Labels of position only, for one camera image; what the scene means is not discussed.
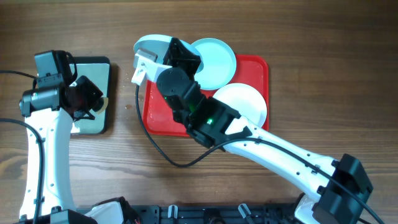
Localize black water tray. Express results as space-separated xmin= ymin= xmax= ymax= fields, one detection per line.
xmin=71 ymin=56 xmax=111 ymax=135

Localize green yellow sponge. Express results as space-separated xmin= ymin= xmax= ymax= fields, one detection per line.
xmin=92 ymin=97 xmax=109 ymax=114

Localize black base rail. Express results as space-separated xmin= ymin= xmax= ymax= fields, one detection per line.
xmin=132 ymin=203 xmax=299 ymax=224

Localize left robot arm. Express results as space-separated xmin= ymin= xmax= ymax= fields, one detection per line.
xmin=19 ymin=50 xmax=141 ymax=223

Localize white plate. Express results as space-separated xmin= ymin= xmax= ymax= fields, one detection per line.
xmin=213 ymin=83 xmax=267 ymax=127

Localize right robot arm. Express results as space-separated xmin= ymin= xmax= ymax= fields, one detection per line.
xmin=156 ymin=37 xmax=380 ymax=223

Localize light blue plate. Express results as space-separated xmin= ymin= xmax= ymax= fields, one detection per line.
xmin=134 ymin=34 xmax=204 ymax=73
xmin=191 ymin=38 xmax=237 ymax=90

